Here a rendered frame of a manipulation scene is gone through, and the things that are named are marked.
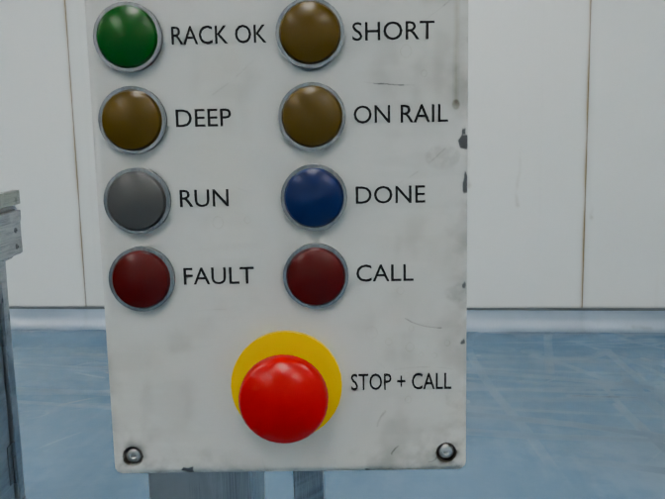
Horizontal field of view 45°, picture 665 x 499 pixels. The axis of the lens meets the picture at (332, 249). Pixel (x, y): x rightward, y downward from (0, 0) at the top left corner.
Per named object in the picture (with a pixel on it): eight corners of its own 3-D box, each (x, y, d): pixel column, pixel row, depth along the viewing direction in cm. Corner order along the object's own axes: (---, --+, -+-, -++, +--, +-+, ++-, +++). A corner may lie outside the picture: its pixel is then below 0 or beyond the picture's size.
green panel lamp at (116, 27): (157, 67, 35) (154, 2, 35) (94, 68, 35) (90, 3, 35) (161, 68, 36) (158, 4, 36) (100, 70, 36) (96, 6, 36)
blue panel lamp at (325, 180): (344, 229, 36) (343, 166, 36) (283, 230, 36) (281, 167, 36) (344, 226, 37) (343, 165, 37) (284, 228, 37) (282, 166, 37)
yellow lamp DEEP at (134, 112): (162, 150, 36) (158, 87, 35) (100, 152, 36) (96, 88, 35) (166, 150, 37) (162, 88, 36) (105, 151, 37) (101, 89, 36)
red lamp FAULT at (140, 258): (170, 310, 37) (167, 250, 37) (110, 311, 37) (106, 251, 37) (174, 306, 38) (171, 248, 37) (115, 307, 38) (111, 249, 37)
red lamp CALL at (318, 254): (346, 307, 37) (345, 248, 36) (285, 308, 37) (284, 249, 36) (346, 303, 38) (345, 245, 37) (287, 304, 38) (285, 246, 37)
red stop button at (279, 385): (329, 449, 36) (327, 360, 35) (237, 449, 36) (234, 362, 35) (331, 412, 40) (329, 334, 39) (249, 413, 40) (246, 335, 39)
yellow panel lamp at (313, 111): (343, 148, 36) (342, 83, 35) (280, 149, 36) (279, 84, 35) (343, 147, 37) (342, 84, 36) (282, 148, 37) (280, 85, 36)
